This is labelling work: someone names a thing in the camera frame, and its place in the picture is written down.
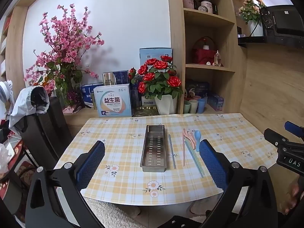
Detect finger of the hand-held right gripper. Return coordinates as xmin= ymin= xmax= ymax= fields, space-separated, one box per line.
xmin=284 ymin=121 xmax=304 ymax=136
xmin=264 ymin=128 xmax=289 ymax=149

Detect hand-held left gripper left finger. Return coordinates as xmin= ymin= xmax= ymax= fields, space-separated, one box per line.
xmin=25 ymin=141 xmax=105 ymax=228

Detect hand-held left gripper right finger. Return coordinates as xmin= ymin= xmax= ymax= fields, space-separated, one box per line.
xmin=199 ymin=140 xmax=278 ymax=228

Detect pink chopstick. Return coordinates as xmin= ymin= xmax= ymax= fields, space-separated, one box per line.
xmin=182 ymin=128 xmax=187 ymax=167

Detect blue spoon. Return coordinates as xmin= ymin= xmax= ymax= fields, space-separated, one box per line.
xmin=194 ymin=130 xmax=202 ymax=152

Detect pink spoon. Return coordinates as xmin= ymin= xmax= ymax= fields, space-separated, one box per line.
xmin=184 ymin=129 xmax=196 ymax=146

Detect blue-grey chopstick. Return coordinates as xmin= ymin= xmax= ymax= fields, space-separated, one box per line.
xmin=168 ymin=134 xmax=176 ymax=169

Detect metal utensil tray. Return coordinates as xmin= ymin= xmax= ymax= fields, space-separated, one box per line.
xmin=140 ymin=125 xmax=168 ymax=173

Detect person's right hand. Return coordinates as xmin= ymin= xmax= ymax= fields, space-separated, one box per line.
xmin=281 ymin=178 xmax=304 ymax=215

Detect yellow checked floral tablecloth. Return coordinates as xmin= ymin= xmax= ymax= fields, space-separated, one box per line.
xmin=54 ymin=113 xmax=279 ymax=206

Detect white fluffy rug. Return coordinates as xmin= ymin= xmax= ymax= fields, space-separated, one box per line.
xmin=87 ymin=193 xmax=152 ymax=228

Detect wooden sideboard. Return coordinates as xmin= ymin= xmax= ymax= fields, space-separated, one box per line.
xmin=63 ymin=104 xmax=133 ymax=133

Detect black chair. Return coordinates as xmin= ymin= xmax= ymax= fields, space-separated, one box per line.
xmin=22 ymin=97 xmax=73 ymax=171

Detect beige cup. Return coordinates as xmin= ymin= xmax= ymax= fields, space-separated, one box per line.
xmin=189 ymin=99 xmax=199 ymax=114

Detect purple box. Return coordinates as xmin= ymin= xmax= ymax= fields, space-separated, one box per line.
xmin=207 ymin=93 xmax=225 ymax=111

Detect white and blue product box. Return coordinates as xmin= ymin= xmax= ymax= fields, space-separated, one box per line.
xmin=93 ymin=84 xmax=132 ymax=117

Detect red roses in white pot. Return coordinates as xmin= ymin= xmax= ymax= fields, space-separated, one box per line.
xmin=128 ymin=55 xmax=183 ymax=115

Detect dark blue box with figure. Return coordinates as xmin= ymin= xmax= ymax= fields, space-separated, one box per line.
xmin=185 ymin=79 xmax=199 ymax=98

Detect small white blue box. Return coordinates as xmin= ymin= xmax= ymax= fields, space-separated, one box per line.
xmin=141 ymin=95 xmax=157 ymax=107

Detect clear plastic bag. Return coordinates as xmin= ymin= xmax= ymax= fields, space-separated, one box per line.
xmin=0 ymin=144 xmax=12 ymax=174

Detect silver and navy box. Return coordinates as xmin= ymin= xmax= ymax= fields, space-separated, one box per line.
xmin=102 ymin=70 xmax=130 ymax=86

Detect grey jacket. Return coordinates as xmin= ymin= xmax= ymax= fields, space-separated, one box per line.
xmin=9 ymin=86 xmax=50 ymax=129

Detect peach flowers in white pot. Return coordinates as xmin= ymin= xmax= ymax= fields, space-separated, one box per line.
xmin=239 ymin=0 xmax=266 ymax=37

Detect black monitor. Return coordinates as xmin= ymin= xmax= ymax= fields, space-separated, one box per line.
xmin=259 ymin=5 xmax=304 ymax=44

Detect red basket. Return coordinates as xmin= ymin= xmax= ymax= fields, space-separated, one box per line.
xmin=192 ymin=36 xmax=217 ymax=64

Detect white fan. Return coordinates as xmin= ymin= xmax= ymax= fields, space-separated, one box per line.
xmin=0 ymin=81 xmax=14 ymax=101

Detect pink blossom arrangement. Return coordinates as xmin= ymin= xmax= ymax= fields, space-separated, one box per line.
xmin=24 ymin=3 xmax=105 ymax=107

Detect light blue box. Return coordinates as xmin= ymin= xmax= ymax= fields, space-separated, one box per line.
xmin=139 ymin=48 xmax=173 ymax=65

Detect wooden shelf unit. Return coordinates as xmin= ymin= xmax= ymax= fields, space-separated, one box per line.
xmin=167 ymin=0 xmax=247 ymax=114

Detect ceramic jar with dark lid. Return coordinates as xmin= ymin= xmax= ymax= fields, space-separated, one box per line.
xmin=182 ymin=0 xmax=197 ymax=10
xmin=198 ymin=0 xmax=213 ymax=14

